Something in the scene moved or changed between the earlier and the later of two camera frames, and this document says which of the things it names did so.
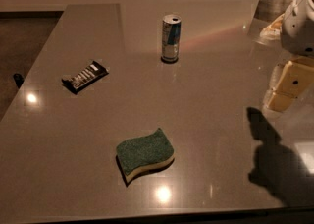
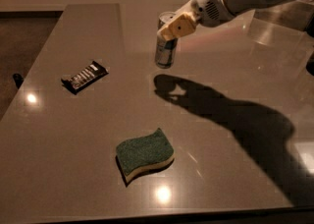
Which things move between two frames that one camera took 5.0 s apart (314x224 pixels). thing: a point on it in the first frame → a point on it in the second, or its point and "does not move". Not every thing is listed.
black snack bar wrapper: [90, 75] does not move
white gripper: [299, 29] → [208, 5]
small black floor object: [19, 79] does not move
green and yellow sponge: [144, 152] does not move
